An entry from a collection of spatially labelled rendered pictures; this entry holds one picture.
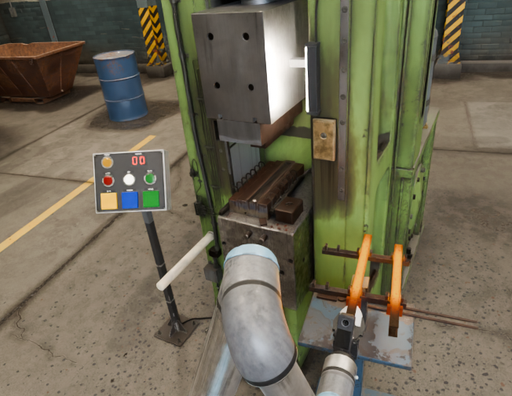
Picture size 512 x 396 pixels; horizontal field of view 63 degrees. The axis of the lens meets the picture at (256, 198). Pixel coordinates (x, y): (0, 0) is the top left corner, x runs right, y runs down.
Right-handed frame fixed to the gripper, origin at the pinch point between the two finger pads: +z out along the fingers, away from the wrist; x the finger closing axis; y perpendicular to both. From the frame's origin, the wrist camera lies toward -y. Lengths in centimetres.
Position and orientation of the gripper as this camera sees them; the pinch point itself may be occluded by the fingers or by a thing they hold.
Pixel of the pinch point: (352, 306)
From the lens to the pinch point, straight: 138.3
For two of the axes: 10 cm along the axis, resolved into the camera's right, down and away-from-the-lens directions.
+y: 0.9, 8.6, 5.1
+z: 3.4, -5.1, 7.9
